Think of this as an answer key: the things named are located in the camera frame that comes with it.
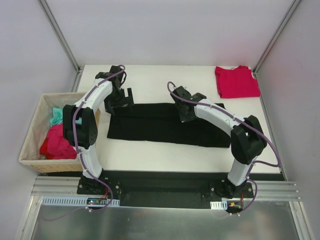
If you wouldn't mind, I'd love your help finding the black flower print t-shirt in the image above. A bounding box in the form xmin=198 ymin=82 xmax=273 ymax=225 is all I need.
xmin=107 ymin=103 xmax=231 ymax=148

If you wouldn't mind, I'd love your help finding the wicker laundry basket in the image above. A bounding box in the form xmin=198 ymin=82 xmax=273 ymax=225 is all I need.
xmin=18 ymin=92 xmax=85 ymax=173

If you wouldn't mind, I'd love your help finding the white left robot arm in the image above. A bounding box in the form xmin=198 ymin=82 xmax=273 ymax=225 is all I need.
xmin=62 ymin=65 xmax=134 ymax=195

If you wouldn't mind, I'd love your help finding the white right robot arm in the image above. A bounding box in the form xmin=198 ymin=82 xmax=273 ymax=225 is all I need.
xmin=171 ymin=86 xmax=267 ymax=198

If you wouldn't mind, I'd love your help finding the folded red t-shirt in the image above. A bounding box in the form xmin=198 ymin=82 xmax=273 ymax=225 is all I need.
xmin=214 ymin=65 xmax=261 ymax=99

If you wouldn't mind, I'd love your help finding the teal t-shirt in basket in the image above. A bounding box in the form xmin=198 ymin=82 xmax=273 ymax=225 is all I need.
xmin=50 ymin=107 xmax=63 ymax=127

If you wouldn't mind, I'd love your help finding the red t-shirt in basket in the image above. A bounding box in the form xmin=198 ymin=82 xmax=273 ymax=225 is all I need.
xmin=39 ymin=124 xmax=77 ymax=160

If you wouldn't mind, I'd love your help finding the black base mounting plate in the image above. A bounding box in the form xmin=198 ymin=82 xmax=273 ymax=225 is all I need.
xmin=77 ymin=170 xmax=254 ymax=209

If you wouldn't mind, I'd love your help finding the left aluminium frame post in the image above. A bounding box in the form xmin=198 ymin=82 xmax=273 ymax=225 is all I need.
xmin=37 ymin=0 xmax=82 ymax=74

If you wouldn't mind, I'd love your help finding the aluminium frame post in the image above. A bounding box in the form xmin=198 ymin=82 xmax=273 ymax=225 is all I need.
xmin=252 ymin=0 xmax=303 ymax=76
xmin=37 ymin=0 xmax=82 ymax=74

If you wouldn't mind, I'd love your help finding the right white cable duct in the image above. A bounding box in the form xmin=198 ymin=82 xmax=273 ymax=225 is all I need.
xmin=209 ymin=200 xmax=244 ymax=210

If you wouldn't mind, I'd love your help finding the white cable duct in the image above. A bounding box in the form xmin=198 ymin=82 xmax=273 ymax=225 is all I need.
xmin=209 ymin=200 xmax=244 ymax=210
xmin=42 ymin=196 xmax=120 ymax=208

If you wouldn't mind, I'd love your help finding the aluminium front rail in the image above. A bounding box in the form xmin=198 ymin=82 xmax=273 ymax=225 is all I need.
xmin=31 ymin=176 xmax=303 ymax=202

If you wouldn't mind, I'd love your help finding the left white cable duct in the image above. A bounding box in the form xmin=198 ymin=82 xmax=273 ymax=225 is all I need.
xmin=42 ymin=196 xmax=120 ymax=208

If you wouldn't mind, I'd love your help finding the right aluminium frame post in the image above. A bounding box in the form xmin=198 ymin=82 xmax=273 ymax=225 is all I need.
xmin=252 ymin=0 xmax=303 ymax=76

